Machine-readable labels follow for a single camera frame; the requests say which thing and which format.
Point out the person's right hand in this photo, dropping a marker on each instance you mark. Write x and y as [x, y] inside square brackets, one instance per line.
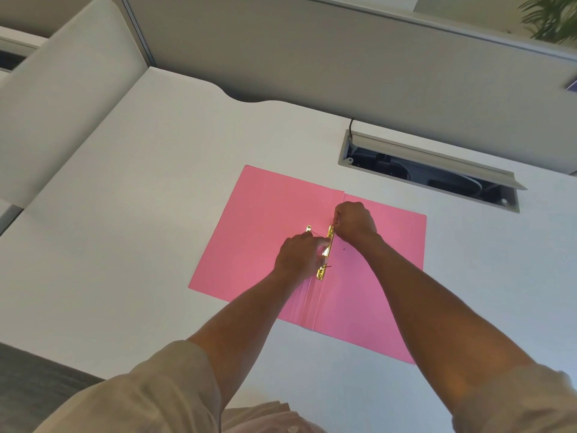
[356, 223]

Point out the person's left hand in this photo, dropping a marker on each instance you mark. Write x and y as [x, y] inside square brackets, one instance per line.
[297, 259]

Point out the gold metal fastener bar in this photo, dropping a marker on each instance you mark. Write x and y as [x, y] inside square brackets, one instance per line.
[320, 274]

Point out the pink folder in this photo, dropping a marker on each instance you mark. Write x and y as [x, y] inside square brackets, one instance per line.
[243, 248]

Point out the person's left forearm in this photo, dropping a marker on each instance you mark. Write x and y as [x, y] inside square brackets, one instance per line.
[252, 324]

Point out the person's right forearm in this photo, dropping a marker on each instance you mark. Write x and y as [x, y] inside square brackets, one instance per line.
[428, 311]

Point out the beige shirt torso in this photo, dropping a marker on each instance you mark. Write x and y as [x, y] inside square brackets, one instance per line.
[270, 421]

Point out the grey desk partition panel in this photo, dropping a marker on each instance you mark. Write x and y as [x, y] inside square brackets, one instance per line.
[315, 63]
[45, 13]

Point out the beige right shirt sleeve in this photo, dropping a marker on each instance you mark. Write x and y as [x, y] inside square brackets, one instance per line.
[518, 401]

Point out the blue number label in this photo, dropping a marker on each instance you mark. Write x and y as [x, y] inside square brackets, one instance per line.
[572, 85]

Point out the white rounded side divider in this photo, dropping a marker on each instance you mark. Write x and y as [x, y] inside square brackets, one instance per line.
[67, 108]

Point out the green potted plant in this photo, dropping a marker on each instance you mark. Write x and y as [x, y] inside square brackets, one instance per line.
[552, 17]

